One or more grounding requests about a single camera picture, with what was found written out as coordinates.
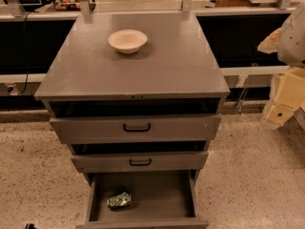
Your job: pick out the bottom grey open drawer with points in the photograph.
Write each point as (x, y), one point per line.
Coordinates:
(160, 200)

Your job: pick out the metal bracket under rail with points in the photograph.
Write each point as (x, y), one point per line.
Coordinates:
(240, 84)

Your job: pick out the middle grey drawer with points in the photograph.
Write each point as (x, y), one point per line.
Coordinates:
(161, 161)

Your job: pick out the black drawer handle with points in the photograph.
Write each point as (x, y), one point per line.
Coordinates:
(136, 129)
(142, 162)

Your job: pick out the black top drawer handle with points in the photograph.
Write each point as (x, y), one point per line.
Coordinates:
(136, 129)

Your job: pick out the black middle drawer handle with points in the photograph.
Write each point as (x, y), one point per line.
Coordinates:
(142, 162)

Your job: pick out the white paper bowl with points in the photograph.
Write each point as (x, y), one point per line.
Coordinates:
(127, 41)

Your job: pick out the grey drawer cabinet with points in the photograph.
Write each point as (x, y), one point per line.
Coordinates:
(174, 73)

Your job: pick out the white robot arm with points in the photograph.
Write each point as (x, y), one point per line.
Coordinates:
(291, 48)

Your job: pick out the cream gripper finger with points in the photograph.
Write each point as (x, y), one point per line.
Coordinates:
(270, 43)

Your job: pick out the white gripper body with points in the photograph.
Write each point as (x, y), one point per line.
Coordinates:
(294, 42)

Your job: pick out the crushed green can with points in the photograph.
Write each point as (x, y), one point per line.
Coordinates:
(119, 200)

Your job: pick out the top grey drawer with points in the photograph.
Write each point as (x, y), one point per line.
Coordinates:
(164, 128)

